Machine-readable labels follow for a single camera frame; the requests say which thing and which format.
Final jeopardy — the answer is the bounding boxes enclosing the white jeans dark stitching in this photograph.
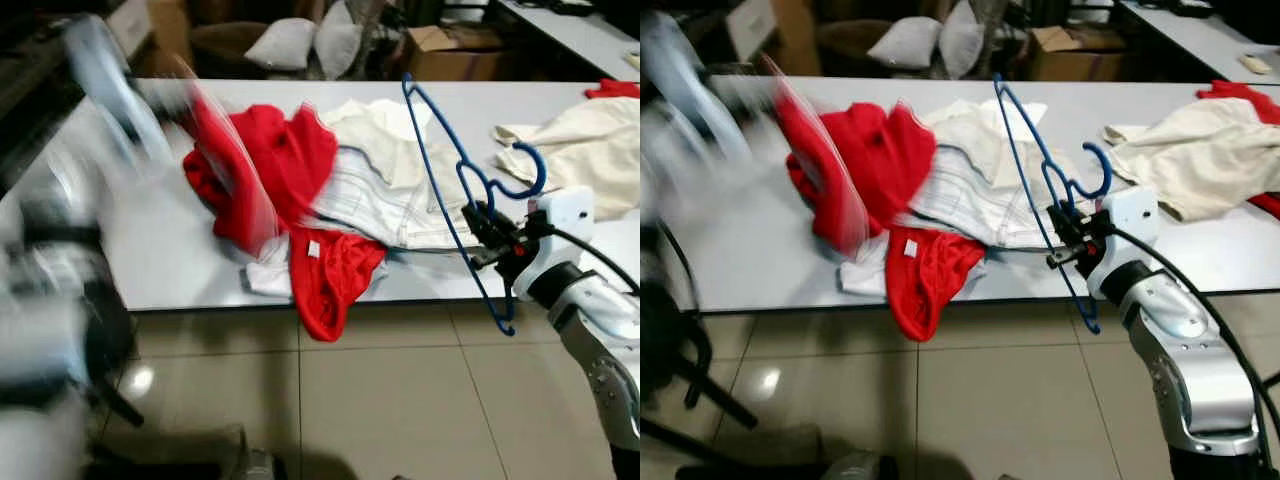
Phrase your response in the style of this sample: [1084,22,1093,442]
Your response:
[905,145,1066,251]
[300,145,483,253]

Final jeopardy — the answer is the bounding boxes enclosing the red shorts white trim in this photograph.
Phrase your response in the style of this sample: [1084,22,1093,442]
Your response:
[180,98,341,258]
[770,100,936,258]

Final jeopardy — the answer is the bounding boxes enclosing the white work table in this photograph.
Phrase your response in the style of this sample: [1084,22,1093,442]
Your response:
[0,78,641,313]
[700,75,1280,316]

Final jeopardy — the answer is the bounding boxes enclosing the cream trousers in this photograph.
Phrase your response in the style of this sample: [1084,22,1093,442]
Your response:
[490,95,641,223]
[1100,97,1280,223]

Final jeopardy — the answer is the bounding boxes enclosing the cream shirt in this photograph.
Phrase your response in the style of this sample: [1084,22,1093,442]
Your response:
[920,97,1051,191]
[318,97,436,193]

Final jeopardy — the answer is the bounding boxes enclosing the red garment white label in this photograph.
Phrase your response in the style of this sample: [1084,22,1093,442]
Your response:
[288,226,389,344]
[885,226,986,344]

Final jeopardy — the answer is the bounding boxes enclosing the open cardboard box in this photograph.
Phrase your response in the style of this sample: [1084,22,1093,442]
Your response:
[403,24,509,83]
[1025,24,1126,83]

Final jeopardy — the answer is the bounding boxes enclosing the grey long table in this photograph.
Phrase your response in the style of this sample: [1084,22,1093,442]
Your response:
[495,0,641,83]
[1115,0,1280,83]

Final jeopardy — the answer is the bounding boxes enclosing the grey pillow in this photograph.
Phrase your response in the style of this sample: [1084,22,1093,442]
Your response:
[937,0,986,81]
[243,17,319,73]
[865,17,943,71]
[313,0,365,81]

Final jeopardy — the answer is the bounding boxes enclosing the black folding chair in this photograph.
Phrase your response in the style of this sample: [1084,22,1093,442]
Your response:
[640,220,761,431]

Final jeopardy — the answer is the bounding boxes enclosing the small white cloth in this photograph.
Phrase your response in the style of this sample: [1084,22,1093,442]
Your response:
[243,250,298,299]
[838,255,891,298]

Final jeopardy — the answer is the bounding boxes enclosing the brown armchair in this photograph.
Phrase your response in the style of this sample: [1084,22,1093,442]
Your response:
[815,18,891,79]
[188,20,273,79]

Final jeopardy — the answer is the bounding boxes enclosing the tall cardboard box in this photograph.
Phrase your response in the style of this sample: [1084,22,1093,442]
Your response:
[148,0,198,79]
[770,0,823,79]

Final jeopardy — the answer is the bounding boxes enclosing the black low cabinet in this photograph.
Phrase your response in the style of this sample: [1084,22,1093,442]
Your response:
[0,0,136,196]

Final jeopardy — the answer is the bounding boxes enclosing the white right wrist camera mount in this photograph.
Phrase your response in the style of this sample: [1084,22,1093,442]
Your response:
[520,185,598,301]
[1090,185,1161,301]

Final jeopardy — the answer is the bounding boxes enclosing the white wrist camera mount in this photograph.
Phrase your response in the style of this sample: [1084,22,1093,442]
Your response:
[62,12,176,176]
[520,185,598,301]
[1090,185,1161,301]
[640,10,746,181]

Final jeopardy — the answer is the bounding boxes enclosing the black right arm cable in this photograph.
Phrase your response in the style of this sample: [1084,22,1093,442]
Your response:
[545,225,641,296]
[1108,225,1280,441]

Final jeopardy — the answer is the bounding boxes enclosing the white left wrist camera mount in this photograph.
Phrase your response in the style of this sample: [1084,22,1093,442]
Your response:
[640,10,746,181]
[62,12,176,176]

